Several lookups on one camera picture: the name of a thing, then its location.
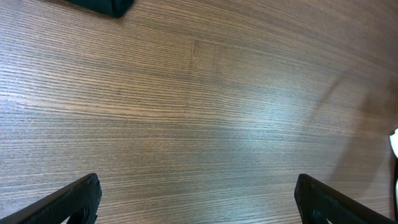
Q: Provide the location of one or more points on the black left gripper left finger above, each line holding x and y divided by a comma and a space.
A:
77, 202

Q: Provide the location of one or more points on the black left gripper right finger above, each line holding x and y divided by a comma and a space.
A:
319, 203

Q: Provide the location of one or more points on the blue and white shirt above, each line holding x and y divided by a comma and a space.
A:
394, 146

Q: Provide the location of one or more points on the folded black garment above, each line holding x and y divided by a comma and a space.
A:
113, 8

